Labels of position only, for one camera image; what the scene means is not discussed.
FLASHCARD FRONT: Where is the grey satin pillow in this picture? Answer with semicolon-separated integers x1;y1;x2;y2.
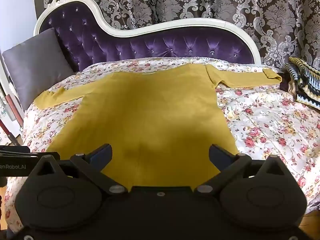
3;29;74;111

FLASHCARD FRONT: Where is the mustard yellow knit sweater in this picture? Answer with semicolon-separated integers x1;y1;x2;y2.
34;64;281;188

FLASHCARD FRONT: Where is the brown silver damask curtain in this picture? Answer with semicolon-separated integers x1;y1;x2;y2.
43;0;319;68

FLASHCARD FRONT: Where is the striped crochet blanket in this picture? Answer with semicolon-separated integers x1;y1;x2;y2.
285;57;319;110

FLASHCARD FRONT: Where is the purple tufted white-framed headboard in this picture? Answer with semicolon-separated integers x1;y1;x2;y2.
34;0;261;71

